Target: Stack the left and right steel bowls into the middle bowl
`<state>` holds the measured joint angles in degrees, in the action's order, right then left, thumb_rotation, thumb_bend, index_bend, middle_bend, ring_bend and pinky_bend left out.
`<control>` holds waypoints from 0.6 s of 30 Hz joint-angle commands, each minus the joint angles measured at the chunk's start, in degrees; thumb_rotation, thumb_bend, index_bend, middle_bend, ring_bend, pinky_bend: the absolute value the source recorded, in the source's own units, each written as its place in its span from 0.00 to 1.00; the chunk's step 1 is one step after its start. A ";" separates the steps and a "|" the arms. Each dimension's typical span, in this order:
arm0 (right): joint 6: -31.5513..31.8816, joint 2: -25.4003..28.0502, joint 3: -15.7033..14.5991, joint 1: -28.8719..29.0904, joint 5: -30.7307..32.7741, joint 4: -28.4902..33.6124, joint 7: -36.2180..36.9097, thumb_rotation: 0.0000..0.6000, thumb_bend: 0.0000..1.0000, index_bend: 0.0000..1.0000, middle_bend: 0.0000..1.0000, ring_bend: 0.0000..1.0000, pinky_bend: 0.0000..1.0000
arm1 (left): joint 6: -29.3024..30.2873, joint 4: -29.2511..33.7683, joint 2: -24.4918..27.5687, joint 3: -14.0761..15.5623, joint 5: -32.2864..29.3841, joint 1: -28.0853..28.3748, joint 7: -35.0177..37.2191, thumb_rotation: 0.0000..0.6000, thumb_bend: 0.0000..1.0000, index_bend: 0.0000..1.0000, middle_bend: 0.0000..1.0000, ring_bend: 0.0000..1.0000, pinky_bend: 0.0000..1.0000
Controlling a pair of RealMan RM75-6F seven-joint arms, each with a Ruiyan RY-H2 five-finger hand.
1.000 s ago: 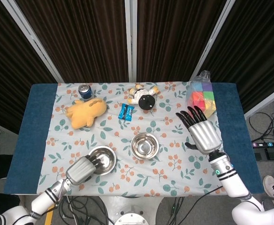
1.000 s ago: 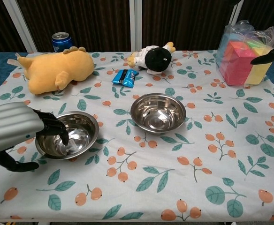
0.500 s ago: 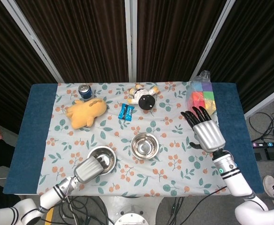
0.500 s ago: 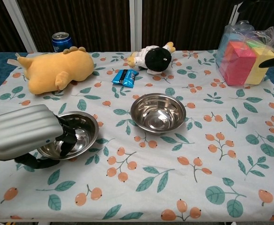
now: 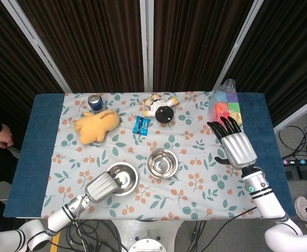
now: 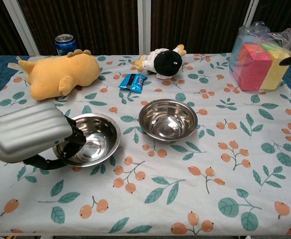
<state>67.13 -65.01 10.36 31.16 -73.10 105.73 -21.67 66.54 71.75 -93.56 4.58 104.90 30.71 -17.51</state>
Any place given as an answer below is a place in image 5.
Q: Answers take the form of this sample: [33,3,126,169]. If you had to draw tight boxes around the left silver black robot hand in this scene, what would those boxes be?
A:
[85,170,122,203]

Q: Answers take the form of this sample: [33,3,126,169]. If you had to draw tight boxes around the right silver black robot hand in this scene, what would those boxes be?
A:
[207,116,258,169]

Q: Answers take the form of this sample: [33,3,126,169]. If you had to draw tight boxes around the steel bowl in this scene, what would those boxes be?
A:
[106,162,139,196]
[146,154,179,180]
[146,148,179,177]

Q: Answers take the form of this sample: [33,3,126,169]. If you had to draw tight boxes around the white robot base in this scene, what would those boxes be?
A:
[111,219,186,252]

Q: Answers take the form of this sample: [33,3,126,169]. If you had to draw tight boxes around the yellow foam block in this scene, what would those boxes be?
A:
[229,111,243,124]

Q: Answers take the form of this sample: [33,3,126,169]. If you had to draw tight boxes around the red pink foam block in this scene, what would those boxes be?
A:
[212,102,229,119]

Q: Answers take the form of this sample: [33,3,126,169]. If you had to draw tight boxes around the yellow plush animal toy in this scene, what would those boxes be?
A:
[72,110,120,145]

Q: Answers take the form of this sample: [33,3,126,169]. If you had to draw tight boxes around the black power strip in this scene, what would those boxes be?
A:
[282,157,307,166]

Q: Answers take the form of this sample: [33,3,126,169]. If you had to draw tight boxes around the clear plastic bag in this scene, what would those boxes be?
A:
[208,78,245,129]

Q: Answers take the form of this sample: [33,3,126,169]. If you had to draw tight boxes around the floral print tablecloth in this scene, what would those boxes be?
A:
[42,91,262,221]

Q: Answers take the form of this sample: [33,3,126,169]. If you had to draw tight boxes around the blue snack packet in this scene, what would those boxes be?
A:
[131,115,151,135]

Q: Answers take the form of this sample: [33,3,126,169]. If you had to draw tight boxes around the blue felt table cover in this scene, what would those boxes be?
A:
[3,92,296,219]

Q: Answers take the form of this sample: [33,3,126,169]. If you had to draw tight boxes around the blue drink can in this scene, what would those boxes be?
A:
[87,93,104,114]

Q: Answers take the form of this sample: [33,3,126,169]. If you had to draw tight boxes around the black white plush doll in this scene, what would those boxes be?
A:
[142,93,179,123]

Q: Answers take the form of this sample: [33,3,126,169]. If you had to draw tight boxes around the bystander bare hand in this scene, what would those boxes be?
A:
[0,123,14,149]

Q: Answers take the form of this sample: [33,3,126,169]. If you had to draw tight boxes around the black cables under table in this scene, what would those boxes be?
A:
[50,219,129,252]

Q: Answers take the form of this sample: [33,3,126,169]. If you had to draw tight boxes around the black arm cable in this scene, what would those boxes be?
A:
[216,206,258,227]

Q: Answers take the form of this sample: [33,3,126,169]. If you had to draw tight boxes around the white metal frame rail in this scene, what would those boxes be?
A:
[273,99,307,135]

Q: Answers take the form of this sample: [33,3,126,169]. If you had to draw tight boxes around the white metal frame post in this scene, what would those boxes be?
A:
[0,0,73,93]
[139,0,155,92]
[213,0,265,90]

